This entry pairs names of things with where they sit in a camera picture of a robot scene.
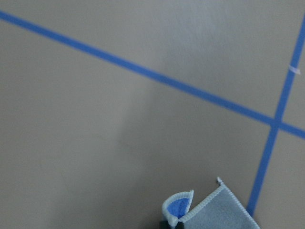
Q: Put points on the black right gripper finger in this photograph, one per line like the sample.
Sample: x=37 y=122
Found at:
x=165 y=225

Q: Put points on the grey blue-edged towel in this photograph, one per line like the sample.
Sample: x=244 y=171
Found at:
x=219 y=210

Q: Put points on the blue tape grid lines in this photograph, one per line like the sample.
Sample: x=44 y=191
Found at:
x=275 y=122

